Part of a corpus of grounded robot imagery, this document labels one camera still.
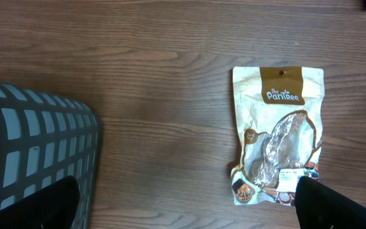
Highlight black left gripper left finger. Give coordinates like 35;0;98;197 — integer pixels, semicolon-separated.
0;176;79;229

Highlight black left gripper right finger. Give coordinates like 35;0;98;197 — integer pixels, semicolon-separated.
295;176;366;229

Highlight grey plastic shopping basket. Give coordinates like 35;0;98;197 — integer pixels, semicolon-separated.
0;82;102;228

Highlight brown snack pouch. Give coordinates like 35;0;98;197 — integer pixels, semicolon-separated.
231;66;325;205

